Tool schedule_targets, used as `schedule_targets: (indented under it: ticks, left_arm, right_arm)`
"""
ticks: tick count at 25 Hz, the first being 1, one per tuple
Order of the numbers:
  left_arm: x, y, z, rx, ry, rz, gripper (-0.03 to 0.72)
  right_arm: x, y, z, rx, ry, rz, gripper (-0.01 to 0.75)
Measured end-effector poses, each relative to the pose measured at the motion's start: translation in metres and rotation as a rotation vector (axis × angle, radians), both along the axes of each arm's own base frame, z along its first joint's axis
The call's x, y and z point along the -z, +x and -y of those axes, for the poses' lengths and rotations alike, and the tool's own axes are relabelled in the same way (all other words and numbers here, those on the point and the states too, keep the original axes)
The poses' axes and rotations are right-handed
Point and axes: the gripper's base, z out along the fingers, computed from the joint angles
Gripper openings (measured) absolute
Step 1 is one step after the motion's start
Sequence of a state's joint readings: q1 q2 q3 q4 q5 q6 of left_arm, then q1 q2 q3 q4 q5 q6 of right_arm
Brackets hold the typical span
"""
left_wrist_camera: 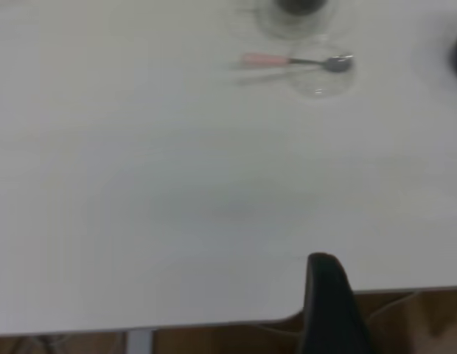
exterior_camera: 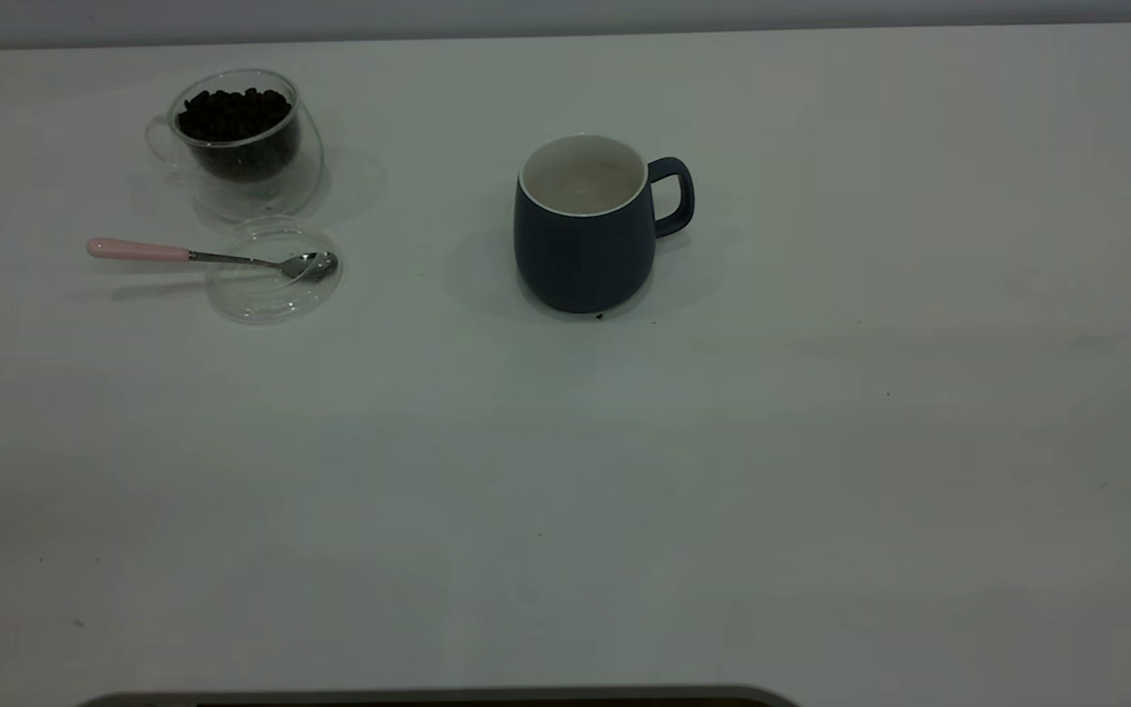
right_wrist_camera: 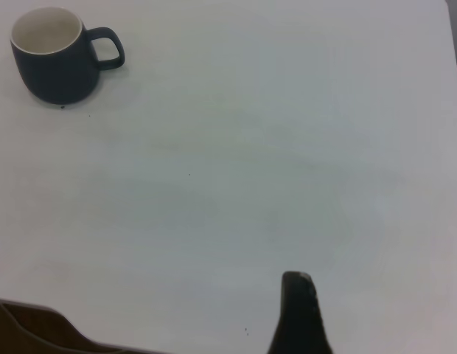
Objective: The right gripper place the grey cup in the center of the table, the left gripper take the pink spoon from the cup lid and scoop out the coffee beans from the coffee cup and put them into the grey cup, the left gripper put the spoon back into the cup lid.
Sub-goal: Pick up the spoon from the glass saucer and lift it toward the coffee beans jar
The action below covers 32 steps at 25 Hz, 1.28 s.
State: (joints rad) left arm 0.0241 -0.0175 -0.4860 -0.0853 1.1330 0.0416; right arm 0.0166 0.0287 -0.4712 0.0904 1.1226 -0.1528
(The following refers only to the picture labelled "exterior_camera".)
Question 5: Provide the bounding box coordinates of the dark grey ceramic mug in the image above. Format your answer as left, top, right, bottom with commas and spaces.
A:
513, 134, 696, 315

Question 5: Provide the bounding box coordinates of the pink handled metal spoon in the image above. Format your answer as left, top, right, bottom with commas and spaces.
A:
85, 236, 339, 282

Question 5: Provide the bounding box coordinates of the clear glass cup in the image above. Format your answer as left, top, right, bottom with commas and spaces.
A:
145, 67, 324, 222

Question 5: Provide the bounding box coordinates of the dark coffee beans pile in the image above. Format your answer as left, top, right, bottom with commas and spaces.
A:
176, 86, 299, 183

